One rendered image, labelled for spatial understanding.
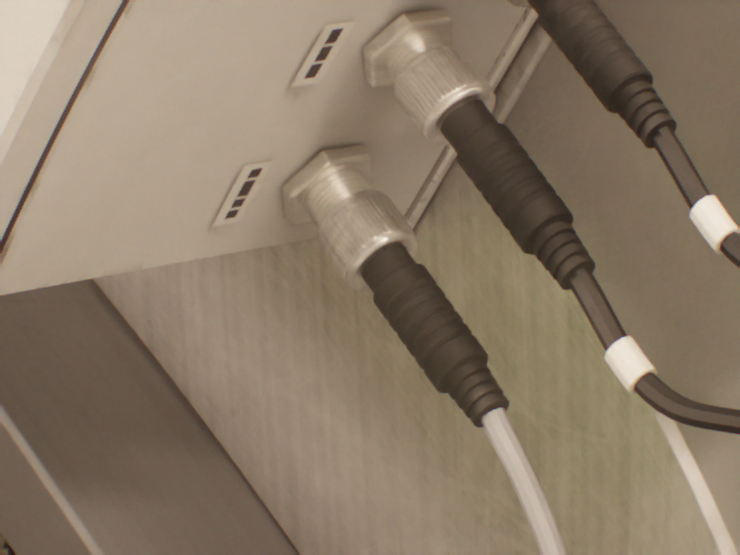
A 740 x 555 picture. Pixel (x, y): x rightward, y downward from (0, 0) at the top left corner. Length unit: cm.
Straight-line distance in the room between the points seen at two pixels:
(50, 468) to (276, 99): 12
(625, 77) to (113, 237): 10
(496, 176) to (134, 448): 15
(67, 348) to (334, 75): 14
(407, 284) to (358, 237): 1
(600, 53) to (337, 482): 16
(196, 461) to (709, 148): 16
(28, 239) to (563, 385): 11
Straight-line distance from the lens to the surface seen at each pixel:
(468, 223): 87
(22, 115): 78
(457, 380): 83
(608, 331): 80
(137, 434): 93
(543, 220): 80
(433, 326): 83
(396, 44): 82
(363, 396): 90
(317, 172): 84
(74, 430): 93
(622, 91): 78
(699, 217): 77
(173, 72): 80
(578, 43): 79
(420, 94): 82
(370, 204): 84
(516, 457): 82
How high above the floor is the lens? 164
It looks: 8 degrees down
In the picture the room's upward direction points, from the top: 3 degrees counter-clockwise
